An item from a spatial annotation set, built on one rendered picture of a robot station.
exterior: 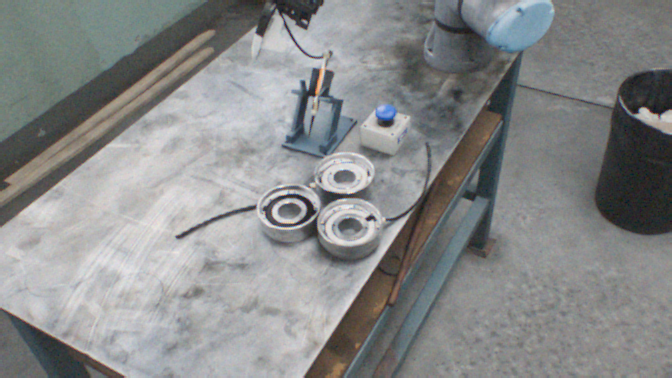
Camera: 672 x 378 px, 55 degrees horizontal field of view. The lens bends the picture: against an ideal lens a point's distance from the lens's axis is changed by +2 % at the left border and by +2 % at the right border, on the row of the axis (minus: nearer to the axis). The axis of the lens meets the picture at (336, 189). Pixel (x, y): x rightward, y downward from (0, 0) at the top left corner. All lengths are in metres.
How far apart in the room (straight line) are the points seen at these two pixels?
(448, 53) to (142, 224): 0.71
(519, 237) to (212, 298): 1.36
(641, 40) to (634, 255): 1.30
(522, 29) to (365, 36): 0.43
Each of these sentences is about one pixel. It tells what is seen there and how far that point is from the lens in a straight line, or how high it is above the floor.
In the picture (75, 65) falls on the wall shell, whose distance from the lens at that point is 2.80.
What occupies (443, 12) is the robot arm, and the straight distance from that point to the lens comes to 1.38.
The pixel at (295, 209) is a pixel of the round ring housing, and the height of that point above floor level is 0.81.
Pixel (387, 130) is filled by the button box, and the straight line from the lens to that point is 1.18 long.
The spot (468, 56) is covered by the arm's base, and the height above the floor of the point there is 0.83.
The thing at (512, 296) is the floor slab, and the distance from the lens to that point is 2.02.
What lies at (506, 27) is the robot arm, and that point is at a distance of 1.23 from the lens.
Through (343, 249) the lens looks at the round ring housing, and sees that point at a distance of 0.99.
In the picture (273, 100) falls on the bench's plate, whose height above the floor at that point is 0.80.
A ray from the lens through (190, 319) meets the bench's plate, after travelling 0.99.
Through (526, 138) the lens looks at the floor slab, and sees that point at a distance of 2.55.
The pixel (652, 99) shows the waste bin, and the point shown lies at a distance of 2.27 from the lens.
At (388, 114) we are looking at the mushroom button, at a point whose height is 0.87.
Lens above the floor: 1.58
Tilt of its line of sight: 44 degrees down
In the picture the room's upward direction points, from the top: 4 degrees counter-clockwise
